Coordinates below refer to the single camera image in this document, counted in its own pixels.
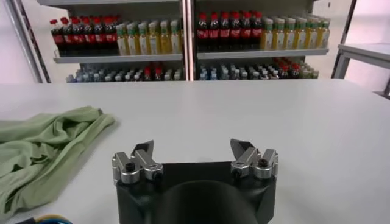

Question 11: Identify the slanted metal pole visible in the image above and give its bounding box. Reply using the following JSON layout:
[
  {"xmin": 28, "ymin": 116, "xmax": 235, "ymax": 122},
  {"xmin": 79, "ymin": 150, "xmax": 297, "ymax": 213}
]
[
  {"xmin": 5, "ymin": 0, "xmax": 52, "ymax": 84},
  {"xmin": 330, "ymin": 0, "xmax": 358, "ymax": 79}
]

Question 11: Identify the light green t-shirt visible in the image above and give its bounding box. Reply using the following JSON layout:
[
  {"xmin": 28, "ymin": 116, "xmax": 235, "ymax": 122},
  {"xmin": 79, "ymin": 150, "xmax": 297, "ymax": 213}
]
[{"xmin": 0, "ymin": 105, "xmax": 116, "ymax": 219}]

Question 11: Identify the cola bottle red cap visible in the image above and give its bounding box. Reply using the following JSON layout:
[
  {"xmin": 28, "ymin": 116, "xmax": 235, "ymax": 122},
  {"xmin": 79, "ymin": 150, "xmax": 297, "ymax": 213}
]
[
  {"xmin": 219, "ymin": 12, "xmax": 231, "ymax": 51},
  {"xmin": 197, "ymin": 12, "xmax": 210, "ymax": 52},
  {"xmin": 240, "ymin": 11, "xmax": 252, "ymax": 51},
  {"xmin": 93, "ymin": 17, "xmax": 107, "ymax": 56},
  {"xmin": 50, "ymin": 19, "xmax": 65, "ymax": 57},
  {"xmin": 71, "ymin": 17, "xmax": 85, "ymax": 57},
  {"xmin": 60, "ymin": 17, "xmax": 74, "ymax": 57},
  {"xmin": 105, "ymin": 16, "xmax": 118, "ymax": 56},
  {"xmin": 251, "ymin": 11, "xmax": 263, "ymax": 51},
  {"xmin": 208, "ymin": 12, "xmax": 220, "ymax": 52},
  {"xmin": 230, "ymin": 11, "xmax": 241, "ymax": 51},
  {"xmin": 82, "ymin": 17, "xmax": 96, "ymax": 56}
]

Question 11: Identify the white metal frame table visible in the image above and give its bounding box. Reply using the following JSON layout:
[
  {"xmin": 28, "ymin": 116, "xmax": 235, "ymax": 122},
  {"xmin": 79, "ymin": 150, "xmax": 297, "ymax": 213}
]
[{"xmin": 331, "ymin": 43, "xmax": 390, "ymax": 100}]

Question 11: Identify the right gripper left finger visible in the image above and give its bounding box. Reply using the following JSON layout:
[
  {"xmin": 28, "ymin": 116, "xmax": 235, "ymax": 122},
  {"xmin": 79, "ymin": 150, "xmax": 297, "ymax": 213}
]
[{"xmin": 112, "ymin": 139, "xmax": 165, "ymax": 185}]

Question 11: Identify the blue and yellow ring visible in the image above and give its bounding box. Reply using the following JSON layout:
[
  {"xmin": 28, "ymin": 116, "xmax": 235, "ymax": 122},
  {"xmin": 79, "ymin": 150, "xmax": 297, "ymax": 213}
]
[{"xmin": 15, "ymin": 214, "xmax": 74, "ymax": 224}]

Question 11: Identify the yellow juice bottle green cap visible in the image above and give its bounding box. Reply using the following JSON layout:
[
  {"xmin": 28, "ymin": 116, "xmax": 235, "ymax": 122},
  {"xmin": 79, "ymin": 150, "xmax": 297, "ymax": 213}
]
[
  {"xmin": 317, "ymin": 20, "xmax": 331, "ymax": 49},
  {"xmin": 305, "ymin": 18, "xmax": 319, "ymax": 49},
  {"xmin": 127, "ymin": 23, "xmax": 140, "ymax": 56},
  {"xmin": 294, "ymin": 18, "xmax": 307, "ymax": 49},
  {"xmin": 169, "ymin": 19, "xmax": 183, "ymax": 55},
  {"xmin": 138, "ymin": 22, "xmax": 150, "ymax": 56},
  {"xmin": 159, "ymin": 20, "xmax": 171, "ymax": 55},
  {"xmin": 283, "ymin": 18, "xmax": 296, "ymax": 50},
  {"xmin": 116, "ymin": 23, "xmax": 129, "ymax": 57},
  {"xmin": 148, "ymin": 21, "xmax": 161, "ymax": 55},
  {"xmin": 272, "ymin": 18, "xmax": 285, "ymax": 50},
  {"xmin": 261, "ymin": 18, "xmax": 274, "ymax": 51}
]

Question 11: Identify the large white work table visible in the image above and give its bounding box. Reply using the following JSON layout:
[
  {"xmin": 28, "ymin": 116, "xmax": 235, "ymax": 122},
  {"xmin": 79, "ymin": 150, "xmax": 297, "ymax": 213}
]
[{"xmin": 0, "ymin": 78, "xmax": 390, "ymax": 224}]

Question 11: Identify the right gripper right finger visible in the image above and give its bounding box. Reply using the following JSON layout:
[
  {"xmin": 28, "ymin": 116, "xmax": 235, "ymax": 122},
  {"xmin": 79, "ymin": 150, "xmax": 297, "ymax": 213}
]
[{"xmin": 230, "ymin": 138, "xmax": 279, "ymax": 180}]

